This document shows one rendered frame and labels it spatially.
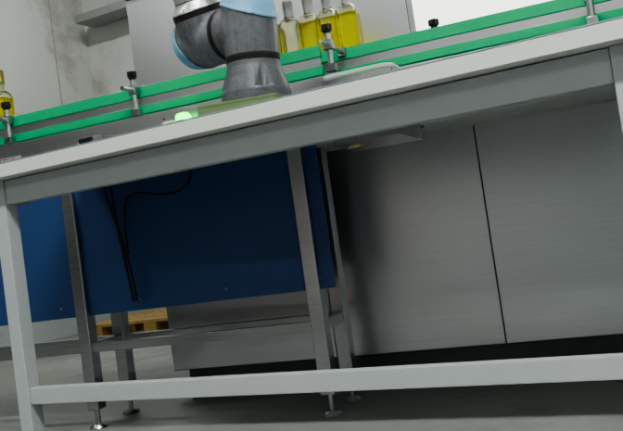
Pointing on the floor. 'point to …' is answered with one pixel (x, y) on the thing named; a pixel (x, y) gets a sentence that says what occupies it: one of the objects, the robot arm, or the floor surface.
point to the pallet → (154, 321)
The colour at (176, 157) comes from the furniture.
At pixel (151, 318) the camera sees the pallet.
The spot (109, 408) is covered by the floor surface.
